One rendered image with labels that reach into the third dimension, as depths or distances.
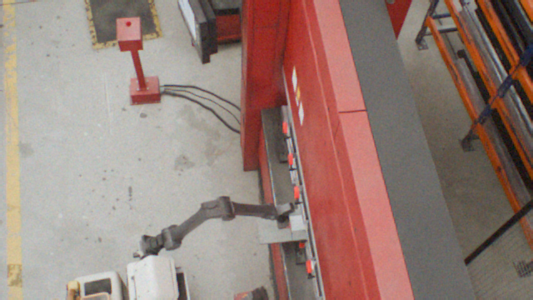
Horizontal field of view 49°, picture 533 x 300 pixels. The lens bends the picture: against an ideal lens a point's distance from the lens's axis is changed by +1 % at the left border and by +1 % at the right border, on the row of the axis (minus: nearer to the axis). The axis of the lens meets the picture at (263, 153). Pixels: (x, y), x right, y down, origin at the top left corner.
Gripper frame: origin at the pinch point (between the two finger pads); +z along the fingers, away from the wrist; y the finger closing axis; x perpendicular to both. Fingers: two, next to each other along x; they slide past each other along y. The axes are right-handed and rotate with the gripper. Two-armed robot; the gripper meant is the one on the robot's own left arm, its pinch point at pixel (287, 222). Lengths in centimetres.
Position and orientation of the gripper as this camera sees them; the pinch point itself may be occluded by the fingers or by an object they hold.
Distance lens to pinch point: 317.9
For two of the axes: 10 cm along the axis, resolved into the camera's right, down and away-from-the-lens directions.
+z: 4.0, 3.7, 8.4
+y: -1.5, -8.8, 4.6
